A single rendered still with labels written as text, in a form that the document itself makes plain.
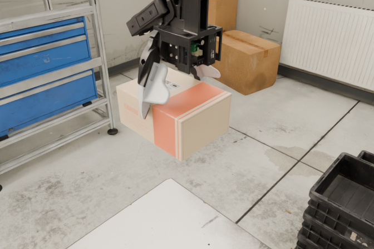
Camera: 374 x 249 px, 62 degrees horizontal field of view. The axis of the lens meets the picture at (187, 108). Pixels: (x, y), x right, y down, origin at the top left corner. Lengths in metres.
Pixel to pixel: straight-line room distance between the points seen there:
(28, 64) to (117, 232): 1.31
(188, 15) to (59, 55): 1.63
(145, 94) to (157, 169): 1.60
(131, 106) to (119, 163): 1.61
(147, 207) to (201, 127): 0.45
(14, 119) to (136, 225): 1.33
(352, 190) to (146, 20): 1.09
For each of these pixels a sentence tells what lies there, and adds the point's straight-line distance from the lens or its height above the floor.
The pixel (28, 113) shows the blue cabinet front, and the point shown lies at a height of 0.40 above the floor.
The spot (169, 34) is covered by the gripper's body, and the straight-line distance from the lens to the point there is 0.45.
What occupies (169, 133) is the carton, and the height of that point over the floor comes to 1.09.
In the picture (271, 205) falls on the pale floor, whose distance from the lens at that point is 1.90.
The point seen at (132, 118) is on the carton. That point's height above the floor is 1.07.
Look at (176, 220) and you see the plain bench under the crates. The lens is 0.87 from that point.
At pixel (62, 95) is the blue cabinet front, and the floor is 0.44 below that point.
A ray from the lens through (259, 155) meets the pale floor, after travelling 2.21.
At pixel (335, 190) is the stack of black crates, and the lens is 1.35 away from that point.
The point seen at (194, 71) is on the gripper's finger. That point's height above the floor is 1.14.
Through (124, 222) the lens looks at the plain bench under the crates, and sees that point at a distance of 0.88.
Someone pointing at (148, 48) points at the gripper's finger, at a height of 1.21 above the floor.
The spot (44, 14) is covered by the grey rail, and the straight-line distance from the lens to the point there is 1.94.
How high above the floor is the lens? 1.37
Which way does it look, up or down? 31 degrees down
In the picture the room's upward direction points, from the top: straight up
